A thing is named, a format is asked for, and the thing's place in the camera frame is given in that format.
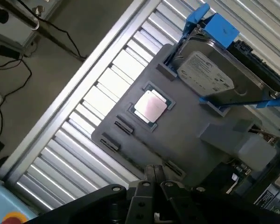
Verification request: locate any grey parts rack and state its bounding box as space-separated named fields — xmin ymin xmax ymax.
xmin=91 ymin=43 xmax=278 ymax=189

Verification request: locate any silver CPU chip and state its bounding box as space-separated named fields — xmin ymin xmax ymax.
xmin=128 ymin=85 xmax=176 ymax=129

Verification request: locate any black open PC case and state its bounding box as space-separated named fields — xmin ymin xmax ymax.
xmin=224 ymin=130 xmax=280 ymax=214

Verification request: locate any silver hard disk drive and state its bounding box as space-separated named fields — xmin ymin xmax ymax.
xmin=172 ymin=29 xmax=280 ymax=106

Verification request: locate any light blue teach pendant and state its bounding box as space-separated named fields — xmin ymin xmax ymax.
xmin=0 ymin=176 xmax=39 ymax=224

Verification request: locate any blue disk caddy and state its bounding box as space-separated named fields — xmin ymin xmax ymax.
xmin=162 ymin=3 xmax=280 ymax=118

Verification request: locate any dark metal pole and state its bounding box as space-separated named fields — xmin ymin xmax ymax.
xmin=10 ymin=0 xmax=87 ymax=62

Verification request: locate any black power adapter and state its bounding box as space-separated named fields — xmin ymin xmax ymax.
xmin=0 ymin=45 xmax=21 ymax=59

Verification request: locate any grey equipment cabinet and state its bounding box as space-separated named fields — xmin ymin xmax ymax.
xmin=0 ymin=0 xmax=53 ymax=58

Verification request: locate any black floor cable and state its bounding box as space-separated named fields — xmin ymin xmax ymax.
xmin=0 ymin=55 xmax=33 ymax=143

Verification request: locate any thin black cable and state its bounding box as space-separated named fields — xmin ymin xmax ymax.
xmin=36 ymin=18 xmax=87 ymax=59

